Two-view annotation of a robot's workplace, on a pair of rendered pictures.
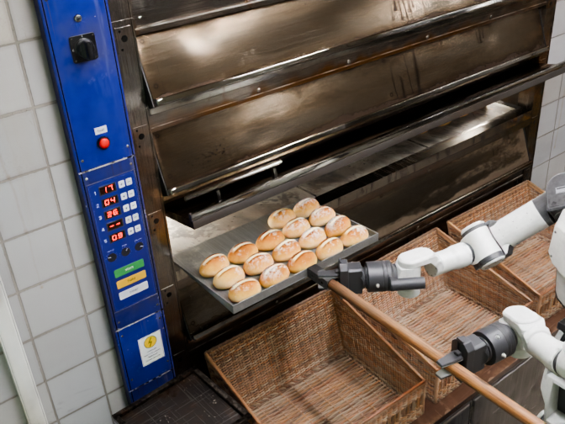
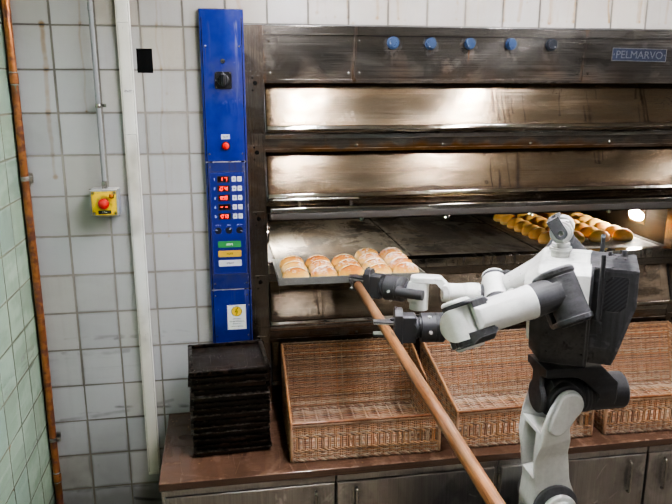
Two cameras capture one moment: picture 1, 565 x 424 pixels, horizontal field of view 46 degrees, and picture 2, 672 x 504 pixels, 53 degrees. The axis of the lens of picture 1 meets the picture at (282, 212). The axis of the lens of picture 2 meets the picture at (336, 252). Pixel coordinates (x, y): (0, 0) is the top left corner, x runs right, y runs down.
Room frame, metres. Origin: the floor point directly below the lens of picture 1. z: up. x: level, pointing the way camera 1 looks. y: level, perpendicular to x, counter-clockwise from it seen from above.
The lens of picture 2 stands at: (-0.57, -1.11, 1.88)
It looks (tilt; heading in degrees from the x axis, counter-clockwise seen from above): 14 degrees down; 27
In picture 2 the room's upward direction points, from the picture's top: straight up
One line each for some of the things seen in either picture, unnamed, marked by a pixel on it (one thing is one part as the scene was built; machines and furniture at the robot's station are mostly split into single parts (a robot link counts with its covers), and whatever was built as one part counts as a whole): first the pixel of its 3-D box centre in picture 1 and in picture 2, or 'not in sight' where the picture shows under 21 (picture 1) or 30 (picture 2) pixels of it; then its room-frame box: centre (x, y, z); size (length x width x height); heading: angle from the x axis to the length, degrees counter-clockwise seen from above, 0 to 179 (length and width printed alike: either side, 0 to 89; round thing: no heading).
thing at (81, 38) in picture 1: (85, 39); (223, 73); (1.54, 0.42, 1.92); 0.06 x 0.04 x 0.11; 126
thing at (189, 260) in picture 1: (273, 245); (345, 265); (1.76, 0.03, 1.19); 0.55 x 0.36 x 0.03; 126
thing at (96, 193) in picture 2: not in sight; (105, 201); (1.28, 0.79, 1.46); 0.10 x 0.07 x 0.10; 126
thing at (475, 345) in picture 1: (477, 352); (414, 327); (1.24, -0.45, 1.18); 0.12 x 0.10 x 0.13; 118
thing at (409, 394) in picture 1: (315, 383); (355, 393); (1.64, -0.07, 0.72); 0.56 x 0.49 x 0.28; 125
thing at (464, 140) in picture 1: (381, 177); (478, 259); (2.23, -0.37, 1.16); 1.80 x 0.06 x 0.04; 126
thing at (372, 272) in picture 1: (360, 278); (381, 286); (1.56, -0.21, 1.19); 0.12 x 0.10 x 0.13; 91
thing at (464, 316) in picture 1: (435, 306); (501, 382); (2.00, -0.55, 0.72); 0.56 x 0.49 x 0.28; 127
